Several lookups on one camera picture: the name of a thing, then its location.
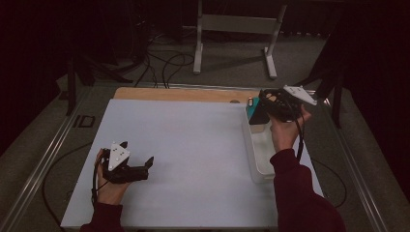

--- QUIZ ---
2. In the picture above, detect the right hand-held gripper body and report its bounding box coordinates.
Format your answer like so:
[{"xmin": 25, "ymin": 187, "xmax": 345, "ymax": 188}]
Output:
[{"xmin": 269, "ymin": 84, "xmax": 318, "ymax": 124}]

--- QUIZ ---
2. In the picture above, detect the black tripod stand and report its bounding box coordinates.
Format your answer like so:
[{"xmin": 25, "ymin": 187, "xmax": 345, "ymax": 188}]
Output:
[
  {"xmin": 66, "ymin": 47, "xmax": 133, "ymax": 116},
  {"xmin": 296, "ymin": 32, "xmax": 344, "ymax": 129}
]

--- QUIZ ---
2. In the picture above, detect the person's left hand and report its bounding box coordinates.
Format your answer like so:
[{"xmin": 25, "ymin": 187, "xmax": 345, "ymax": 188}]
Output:
[{"xmin": 95, "ymin": 148, "xmax": 132, "ymax": 206}]

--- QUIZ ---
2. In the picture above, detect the white metal stand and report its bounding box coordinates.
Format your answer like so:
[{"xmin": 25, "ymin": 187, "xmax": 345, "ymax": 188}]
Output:
[{"xmin": 192, "ymin": 0, "xmax": 288, "ymax": 80}]

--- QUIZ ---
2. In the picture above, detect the metal floor rail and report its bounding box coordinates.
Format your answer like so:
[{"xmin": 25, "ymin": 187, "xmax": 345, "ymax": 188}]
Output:
[
  {"xmin": 321, "ymin": 96, "xmax": 390, "ymax": 232},
  {"xmin": 0, "ymin": 86, "xmax": 95, "ymax": 232}
]

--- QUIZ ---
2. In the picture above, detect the black phone case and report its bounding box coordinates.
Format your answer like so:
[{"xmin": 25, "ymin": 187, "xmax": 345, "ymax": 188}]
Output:
[{"xmin": 249, "ymin": 107, "xmax": 271, "ymax": 126}]

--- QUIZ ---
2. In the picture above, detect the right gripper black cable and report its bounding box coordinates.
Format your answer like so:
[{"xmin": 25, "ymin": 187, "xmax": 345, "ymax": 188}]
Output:
[{"xmin": 291, "ymin": 105, "xmax": 306, "ymax": 162}]

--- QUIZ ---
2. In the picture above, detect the person's right hand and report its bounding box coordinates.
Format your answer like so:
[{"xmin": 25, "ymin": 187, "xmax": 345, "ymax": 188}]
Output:
[{"xmin": 269, "ymin": 104, "xmax": 313, "ymax": 153}]

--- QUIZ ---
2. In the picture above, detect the black looped floor cable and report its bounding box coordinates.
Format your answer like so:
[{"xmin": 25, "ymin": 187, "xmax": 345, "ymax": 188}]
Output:
[{"xmin": 161, "ymin": 52, "xmax": 196, "ymax": 90}]

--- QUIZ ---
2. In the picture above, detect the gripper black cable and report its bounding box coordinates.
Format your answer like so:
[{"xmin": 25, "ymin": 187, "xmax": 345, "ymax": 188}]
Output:
[
  {"xmin": 291, "ymin": 105, "xmax": 306, "ymax": 162},
  {"xmin": 91, "ymin": 154, "xmax": 109, "ymax": 207}
]

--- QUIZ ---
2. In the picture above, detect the white plastic box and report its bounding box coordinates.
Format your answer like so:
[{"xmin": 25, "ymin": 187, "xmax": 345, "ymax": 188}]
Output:
[{"xmin": 244, "ymin": 104, "xmax": 278, "ymax": 184}]

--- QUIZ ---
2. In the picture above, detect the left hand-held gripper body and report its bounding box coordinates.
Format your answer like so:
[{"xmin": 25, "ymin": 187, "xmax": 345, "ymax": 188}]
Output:
[{"xmin": 102, "ymin": 141, "xmax": 151, "ymax": 185}]

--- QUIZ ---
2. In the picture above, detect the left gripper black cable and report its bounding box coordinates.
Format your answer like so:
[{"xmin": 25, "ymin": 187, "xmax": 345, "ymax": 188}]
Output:
[{"xmin": 91, "ymin": 154, "xmax": 109, "ymax": 207}]

